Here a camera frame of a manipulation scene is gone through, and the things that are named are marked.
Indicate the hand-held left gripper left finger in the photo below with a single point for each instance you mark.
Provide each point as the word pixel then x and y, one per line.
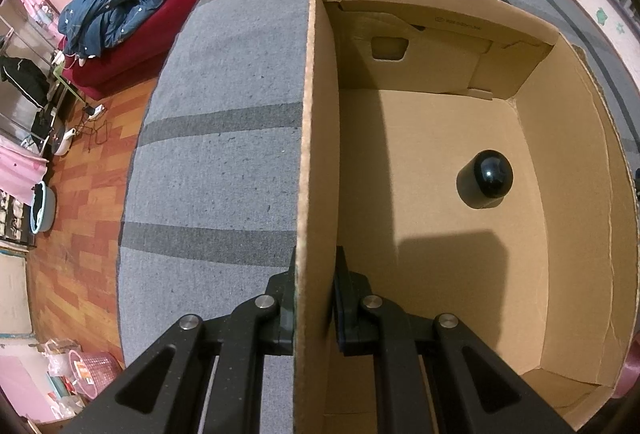
pixel 282 314

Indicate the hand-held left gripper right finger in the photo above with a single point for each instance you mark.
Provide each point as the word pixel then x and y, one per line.
pixel 355 314

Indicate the brown cardboard box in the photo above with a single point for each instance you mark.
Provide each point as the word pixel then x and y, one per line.
pixel 425 264

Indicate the grey plaid blanket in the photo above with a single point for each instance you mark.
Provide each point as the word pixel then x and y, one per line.
pixel 215 174

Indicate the black round-top cylinder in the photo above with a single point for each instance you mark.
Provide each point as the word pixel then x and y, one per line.
pixel 487 174

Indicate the pink laundry basket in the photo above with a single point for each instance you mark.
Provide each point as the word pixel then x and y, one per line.
pixel 95 374

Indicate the white plastic bag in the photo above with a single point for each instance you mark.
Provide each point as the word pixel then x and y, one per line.
pixel 59 359

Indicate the light blue basin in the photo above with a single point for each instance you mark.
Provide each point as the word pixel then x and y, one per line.
pixel 50 224

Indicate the pink shiny cloth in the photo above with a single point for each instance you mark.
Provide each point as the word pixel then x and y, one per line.
pixel 626 376

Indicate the white kettle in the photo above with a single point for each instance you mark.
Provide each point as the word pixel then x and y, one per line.
pixel 62 143

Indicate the dark cluttered shelf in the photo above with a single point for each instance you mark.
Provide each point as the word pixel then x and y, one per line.
pixel 12 224

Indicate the red sofa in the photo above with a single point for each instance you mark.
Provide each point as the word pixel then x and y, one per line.
pixel 130 59

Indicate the pink curtain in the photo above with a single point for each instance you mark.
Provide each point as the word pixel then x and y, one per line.
pixel 20 169

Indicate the black bag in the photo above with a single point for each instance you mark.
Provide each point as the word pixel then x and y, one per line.
pixel 20 79

